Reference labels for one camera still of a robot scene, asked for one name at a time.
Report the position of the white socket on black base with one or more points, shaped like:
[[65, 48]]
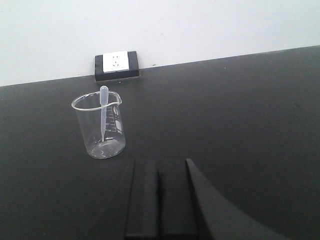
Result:
[[116, 65]]

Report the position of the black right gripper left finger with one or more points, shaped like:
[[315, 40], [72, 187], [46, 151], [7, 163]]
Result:
[[143, 211]]

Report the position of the clear glass beaker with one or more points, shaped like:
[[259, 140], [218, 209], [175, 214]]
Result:
[[88, 111]]

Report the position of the translucent plastic pipette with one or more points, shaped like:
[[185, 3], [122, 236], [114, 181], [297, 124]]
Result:
[[103, 99]]

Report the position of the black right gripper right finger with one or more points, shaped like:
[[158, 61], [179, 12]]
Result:
[[191, 208]]

